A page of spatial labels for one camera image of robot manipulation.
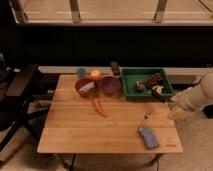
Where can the purple bowl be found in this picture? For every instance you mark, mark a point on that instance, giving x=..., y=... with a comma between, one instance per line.
x=109, y=85

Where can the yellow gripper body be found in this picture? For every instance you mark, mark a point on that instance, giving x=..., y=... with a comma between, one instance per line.
x=176, y=113

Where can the white cloth in bowl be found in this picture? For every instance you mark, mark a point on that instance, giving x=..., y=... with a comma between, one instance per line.
x=86, y=87

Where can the metal spoon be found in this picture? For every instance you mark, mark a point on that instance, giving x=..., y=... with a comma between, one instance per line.
x=146, y=116

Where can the blue sponge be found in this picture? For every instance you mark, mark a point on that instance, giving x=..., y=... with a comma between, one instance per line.
x=149, y=138

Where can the black office chair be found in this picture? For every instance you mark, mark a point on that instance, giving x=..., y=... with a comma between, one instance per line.
x=16, y=93

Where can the green plastic bin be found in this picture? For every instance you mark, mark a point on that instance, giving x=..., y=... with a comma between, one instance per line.
x=130, y=76

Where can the dark round dish brush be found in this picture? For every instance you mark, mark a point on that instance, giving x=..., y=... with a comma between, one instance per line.
x=140, y=86

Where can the red grapes bunch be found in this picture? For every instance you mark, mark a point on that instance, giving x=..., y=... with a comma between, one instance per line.
x=153, y=80

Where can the red bowl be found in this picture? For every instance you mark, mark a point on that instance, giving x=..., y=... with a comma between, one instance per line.
x=83, y=82

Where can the orange carrot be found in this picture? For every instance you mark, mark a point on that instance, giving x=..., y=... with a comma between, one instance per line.
x=98, y=108

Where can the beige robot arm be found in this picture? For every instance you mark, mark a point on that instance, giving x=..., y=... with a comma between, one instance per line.
x=190, y=100

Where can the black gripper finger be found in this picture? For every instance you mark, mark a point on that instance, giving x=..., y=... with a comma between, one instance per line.
x=160, y=97

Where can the yellow apple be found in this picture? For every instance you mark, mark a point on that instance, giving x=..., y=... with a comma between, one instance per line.
x=95, y=75

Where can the blue plastic cup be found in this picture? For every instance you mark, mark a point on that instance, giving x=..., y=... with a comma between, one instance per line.
x=81, y=73

